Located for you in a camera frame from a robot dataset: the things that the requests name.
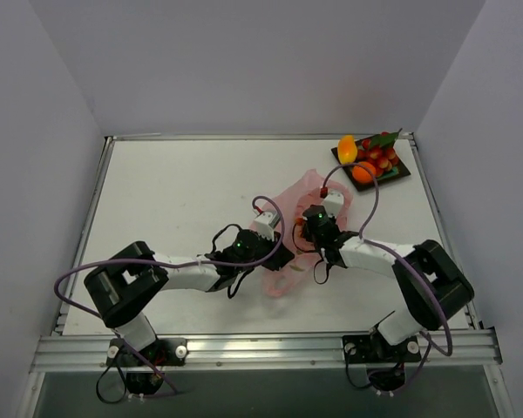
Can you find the fake orange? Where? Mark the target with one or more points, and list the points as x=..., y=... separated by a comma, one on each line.
x=364, y=172

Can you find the pink plastic bag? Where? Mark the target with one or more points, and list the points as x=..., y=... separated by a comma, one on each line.
x=292, y=202

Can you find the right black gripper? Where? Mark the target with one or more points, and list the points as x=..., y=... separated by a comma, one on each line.
x=312, y=213

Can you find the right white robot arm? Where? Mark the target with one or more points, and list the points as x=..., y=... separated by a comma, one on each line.
x=433, y=287

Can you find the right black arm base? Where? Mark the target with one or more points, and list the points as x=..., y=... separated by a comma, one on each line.
x=384, y=363

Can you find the aluminium front rail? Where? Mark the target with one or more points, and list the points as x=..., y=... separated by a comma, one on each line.
x=87, y=353

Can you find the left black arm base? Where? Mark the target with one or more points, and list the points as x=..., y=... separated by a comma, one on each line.
x=139, y=371

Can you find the brown teal square plate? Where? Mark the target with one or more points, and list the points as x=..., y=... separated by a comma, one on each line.
x=400, y=171

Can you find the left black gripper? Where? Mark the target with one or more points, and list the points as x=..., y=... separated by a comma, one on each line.
x=280, y=257

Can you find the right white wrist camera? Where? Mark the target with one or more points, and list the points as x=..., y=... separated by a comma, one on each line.
x=332, y=201

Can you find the red fake fruit bunch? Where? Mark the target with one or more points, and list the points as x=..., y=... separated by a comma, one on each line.
x=379, y=151

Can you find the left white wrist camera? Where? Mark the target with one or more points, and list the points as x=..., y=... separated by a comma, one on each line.
x=266, y=224

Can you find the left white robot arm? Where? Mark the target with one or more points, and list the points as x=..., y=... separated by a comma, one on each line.
x=121, y=290

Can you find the yellow fake mango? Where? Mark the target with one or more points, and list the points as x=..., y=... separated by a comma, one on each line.
x=347, y=149

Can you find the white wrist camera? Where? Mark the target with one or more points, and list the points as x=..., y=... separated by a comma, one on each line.
x=266, y=224
x=332, y=201

